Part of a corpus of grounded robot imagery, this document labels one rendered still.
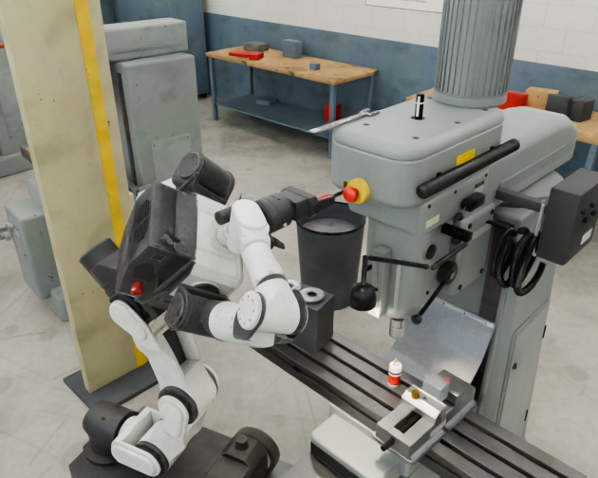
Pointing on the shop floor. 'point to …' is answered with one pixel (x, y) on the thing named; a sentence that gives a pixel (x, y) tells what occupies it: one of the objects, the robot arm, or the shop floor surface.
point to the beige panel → (76, 174)
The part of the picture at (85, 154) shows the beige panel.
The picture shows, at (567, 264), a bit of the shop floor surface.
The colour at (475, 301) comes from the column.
